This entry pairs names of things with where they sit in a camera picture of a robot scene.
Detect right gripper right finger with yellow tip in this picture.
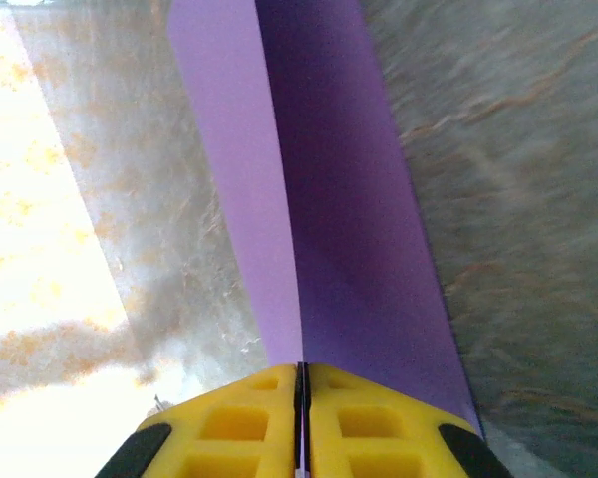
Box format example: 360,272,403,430
301,361,514,478

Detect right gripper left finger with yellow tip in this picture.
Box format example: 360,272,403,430
94,362,303,478

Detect purple paper sheet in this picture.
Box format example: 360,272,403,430
166,0,482,442

